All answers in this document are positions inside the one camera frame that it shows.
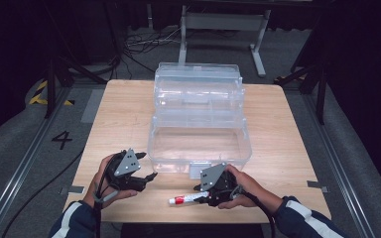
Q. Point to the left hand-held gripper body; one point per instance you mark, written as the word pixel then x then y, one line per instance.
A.
pixel 125 168

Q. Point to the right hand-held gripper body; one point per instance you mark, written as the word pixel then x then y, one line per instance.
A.
pixel 220 185

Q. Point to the white and red ointment tube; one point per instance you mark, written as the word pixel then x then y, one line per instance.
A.
pixel 187 199

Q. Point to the clear plastic storage box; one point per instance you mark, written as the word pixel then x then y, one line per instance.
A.
pixel 198 132

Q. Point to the person's right hand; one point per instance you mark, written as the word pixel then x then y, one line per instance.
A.
pixel 249 191

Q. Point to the person's left hand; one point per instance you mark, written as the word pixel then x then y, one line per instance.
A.
pixel 101 188

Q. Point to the grey tape strip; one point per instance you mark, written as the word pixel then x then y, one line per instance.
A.
pixel 74 189
pixel 317 185

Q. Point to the black metal stand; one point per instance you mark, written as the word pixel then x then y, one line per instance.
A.
pixel 320 89
pixel 51 89

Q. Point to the yellow and black hazard tape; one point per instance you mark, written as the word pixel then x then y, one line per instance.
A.
pixel 41 95

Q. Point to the metal floor rail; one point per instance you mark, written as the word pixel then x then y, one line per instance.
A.
pixel 16 175
pixel 340 158

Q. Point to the white metal desk frame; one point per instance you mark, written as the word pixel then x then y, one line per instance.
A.
pixel 223 21

